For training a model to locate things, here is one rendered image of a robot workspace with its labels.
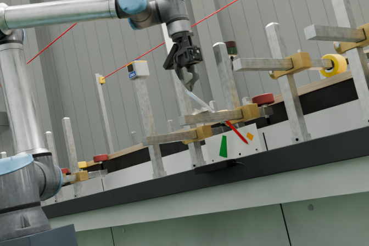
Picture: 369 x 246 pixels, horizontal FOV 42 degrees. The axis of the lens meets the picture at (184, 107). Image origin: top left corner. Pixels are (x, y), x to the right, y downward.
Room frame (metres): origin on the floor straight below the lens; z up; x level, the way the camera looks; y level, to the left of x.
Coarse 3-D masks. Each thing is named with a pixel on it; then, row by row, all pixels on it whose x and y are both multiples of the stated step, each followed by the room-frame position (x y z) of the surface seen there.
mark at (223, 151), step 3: (222, 135) 1.75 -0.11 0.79; (222, 138) 1.75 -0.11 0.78; (225, 138) 1.74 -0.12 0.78; (222, 141) 1.75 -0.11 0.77; (225, 141) 1.74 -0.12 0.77; (222, 144) 1.76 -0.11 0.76; (225, 144) 1.75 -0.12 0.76; (222, 147) 1.76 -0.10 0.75; (225, 147) 1.75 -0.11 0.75; (222, 150) 1.76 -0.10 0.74; (225, 150) 1.75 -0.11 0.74; (219, 153) 1.78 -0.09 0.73; (222, 153) 1.76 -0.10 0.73; (225, 153) 1.75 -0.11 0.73; (222, 156) 1.77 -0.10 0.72; (225, 156) 1.76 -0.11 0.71
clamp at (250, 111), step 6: (240, 108) 1.66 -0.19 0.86; (246, 108) 1.64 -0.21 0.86; (252, 108) 1.65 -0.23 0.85; (258, 108) 1.67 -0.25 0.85; (246, 114) 1.65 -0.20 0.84; (252, 114) 1.64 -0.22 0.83; (258, 114) 1.66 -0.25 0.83; (234, 120) 1.69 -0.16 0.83; (240, 120) 1.67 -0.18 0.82; (246, 120) 1.68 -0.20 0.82
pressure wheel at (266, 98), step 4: (256, 96) 1.74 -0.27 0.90; (260, 96) 1.73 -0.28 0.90; (264, 96) 1.73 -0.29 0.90; (268, 96) 1.73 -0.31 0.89; (272, 96) 1.75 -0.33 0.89; (252, 100) 1.77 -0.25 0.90; (256, 100) 1.74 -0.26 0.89; (260, 100) 1.73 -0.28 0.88; (264, 100) 1.73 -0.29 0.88; (268, 100) 1.73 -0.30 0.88; (272, 100) 1.74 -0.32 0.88; (260, 104) 1.74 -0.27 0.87; (264, 104) 1.76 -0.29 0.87; (268, 104) 1.79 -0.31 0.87; (268, 120) 1.77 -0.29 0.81; (268, 124) 1.77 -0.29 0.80
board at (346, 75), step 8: (368, 64) 1.52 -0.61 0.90; (344, 72) 1.59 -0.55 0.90; (320, 80) 1.66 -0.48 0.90; (328, 80) 1.63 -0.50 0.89; (336, 80) 1.61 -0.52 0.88; (344, 80) 1.60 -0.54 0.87; (304, 88) 1.71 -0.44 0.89; (312, 88) 1.69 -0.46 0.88; (320, 88) 1.67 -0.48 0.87; (280, 96) 1.79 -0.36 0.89; (272, 104) 1.83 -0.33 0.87; (120, 152) 2.63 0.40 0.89; (128, 152) 2.57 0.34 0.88
